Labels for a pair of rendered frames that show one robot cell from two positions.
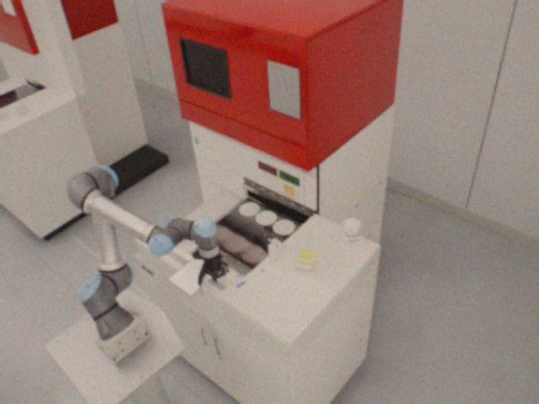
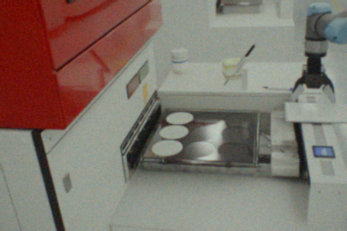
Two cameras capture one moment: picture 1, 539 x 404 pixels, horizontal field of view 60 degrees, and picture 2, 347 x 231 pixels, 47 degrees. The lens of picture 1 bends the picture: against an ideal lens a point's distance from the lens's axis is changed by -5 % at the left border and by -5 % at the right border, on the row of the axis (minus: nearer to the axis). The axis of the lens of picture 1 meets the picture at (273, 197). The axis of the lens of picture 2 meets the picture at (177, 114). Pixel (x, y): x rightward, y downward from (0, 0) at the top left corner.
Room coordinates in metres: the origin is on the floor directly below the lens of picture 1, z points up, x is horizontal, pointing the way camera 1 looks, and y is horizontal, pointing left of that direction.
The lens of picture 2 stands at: (2.33, 1.13, 1.57)
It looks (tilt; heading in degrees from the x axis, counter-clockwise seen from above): 26 degrees down; 241
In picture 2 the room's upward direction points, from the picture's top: 5 degrees counter-clockwise
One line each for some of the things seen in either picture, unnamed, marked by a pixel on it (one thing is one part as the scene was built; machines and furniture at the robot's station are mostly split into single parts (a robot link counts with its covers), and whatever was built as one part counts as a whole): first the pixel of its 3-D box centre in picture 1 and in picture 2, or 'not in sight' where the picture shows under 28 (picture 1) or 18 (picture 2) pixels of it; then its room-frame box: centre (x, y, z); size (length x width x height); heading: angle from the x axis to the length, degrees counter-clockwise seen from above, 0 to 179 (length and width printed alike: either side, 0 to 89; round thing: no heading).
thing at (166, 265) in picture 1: (184, 271); (316, 149); (1.44, 0.41, 0.89); 0.55 x 0.09 x 0.14; 48
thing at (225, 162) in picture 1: (250, 171); (120, 125); (1.96, 0.11, 1.02); 0.82 x 0.03 x 0.40; 48
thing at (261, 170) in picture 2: not in sight; (218, 168); (1.70, 0.24, 0.84); 0.50 x 0.02 x 0.03; 138
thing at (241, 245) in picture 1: (250, 231); (204, 133); (1.67, 0.12, 0.90); 0.34 x 0.34 x 0.01; 48
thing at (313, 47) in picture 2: (209, 247); (315, 45); (1.31, 0.25, 1.16); 0.08 x 0.08 x 0.05
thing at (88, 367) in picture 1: (122, 352); not in sight; (1.14, 0.67, 0.75); 0.45 x 0.44 x 0.13; 134
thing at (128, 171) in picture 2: (277, 206); (145, 134); (1.83, -0.02, 0.89); 0.44 x 0.02 x 0.10; 48
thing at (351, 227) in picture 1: (351, 231); (180, 60); (1.49, -0.32, 1.01); 0.07 x 0.07 x 0.10
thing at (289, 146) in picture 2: not in sight; (283, 146); (1.51, 0.34, 0.89); 0.08 x 0.03 x 0.03; 138
